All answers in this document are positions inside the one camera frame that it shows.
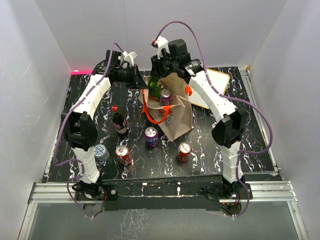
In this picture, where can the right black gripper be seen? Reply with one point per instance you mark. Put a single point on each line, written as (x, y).
(157, 70)

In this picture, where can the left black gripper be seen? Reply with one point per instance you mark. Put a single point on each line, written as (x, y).
(137, 80)

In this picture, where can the green glass bottle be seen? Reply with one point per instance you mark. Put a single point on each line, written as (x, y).
(154, 88)

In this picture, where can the purple can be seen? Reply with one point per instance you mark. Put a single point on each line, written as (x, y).
(151, 137)
(165, 97)

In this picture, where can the beige canvas tote bag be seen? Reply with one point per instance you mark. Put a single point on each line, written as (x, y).
(175, 119)

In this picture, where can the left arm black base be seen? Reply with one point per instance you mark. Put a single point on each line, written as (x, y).
(95, 191)

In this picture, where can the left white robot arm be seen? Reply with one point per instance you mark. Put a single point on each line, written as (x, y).
(79, 129)

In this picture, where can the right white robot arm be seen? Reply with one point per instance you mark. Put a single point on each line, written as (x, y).
(231, 121)

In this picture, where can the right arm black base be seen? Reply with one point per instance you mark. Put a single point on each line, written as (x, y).
(225, 191)

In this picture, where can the cola glass bottle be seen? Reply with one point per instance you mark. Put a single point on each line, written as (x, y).
(119, 122)

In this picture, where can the red can front left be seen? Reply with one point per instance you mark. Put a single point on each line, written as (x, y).
(123, 155)

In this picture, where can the red can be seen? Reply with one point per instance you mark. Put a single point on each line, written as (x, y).
(183, 152)
(123, 155)

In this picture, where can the blue white tin can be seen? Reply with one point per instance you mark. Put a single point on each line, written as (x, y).
(101, 153)

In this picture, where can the red can front centre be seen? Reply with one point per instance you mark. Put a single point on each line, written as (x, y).
(183, 152)

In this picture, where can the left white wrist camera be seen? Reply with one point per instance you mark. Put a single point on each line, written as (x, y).
(129, 57)

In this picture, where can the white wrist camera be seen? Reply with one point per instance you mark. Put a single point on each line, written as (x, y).
(161, 44)
(129, 57)

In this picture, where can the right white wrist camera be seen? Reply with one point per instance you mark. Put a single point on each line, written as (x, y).
(161, 44)

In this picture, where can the small whiteboard wooden frame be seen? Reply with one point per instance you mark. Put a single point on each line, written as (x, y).
(217, 82)

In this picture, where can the aluminium frame rail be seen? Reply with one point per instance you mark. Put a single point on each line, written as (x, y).
(163, 209)

